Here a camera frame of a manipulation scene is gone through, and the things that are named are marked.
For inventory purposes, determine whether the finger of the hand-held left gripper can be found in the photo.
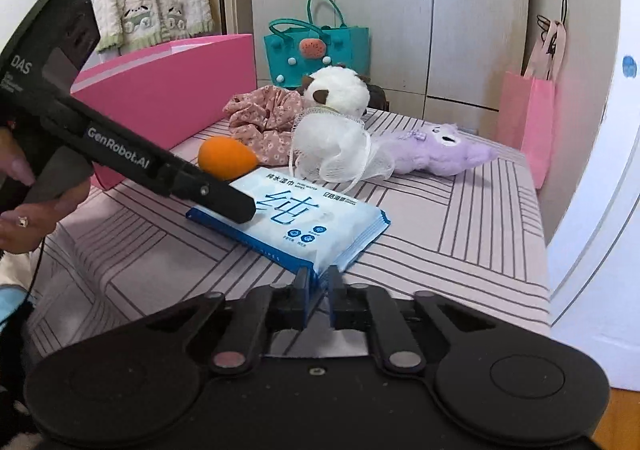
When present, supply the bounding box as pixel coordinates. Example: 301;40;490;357
164;156;257;225

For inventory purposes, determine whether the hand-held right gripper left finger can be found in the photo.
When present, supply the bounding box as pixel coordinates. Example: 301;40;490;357
150;270;311;377

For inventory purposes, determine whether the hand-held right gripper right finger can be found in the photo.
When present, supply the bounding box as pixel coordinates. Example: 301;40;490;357
327;272;496;376

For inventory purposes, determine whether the reddish orange soft sponge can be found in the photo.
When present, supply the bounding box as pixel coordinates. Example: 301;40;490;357
198;136;261;182

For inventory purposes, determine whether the blue white wet wipes pack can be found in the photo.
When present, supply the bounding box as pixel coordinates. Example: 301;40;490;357
186;167;391;283

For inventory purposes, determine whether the pink storage box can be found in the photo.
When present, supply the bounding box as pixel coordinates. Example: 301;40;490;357
70;34;257;191

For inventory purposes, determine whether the person's left hand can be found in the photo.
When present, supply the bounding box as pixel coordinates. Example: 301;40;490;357
0;126;92;255

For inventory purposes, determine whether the striped pink bed sheet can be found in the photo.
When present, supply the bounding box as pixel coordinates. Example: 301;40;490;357
27;107;551;336

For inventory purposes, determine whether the white brown plush toy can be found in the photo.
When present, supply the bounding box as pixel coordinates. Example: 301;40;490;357
295;64;372;117

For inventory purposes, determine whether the purple plush toy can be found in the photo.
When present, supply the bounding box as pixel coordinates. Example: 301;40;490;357
372;124;499;177

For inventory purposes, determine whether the teal tote bag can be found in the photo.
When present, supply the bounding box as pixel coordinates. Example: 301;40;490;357
263;0;371;87

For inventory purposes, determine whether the pink paper bag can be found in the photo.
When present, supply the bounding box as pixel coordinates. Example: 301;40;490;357
496;71;556;189

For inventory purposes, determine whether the white door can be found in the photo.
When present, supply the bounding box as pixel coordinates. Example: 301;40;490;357
545;0;640;391

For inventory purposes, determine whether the pale pink hanging cloth bag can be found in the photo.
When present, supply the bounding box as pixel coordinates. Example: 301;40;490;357
522;15;568;81

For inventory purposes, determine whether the black cable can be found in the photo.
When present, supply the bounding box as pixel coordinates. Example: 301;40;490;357
22;232;48;303

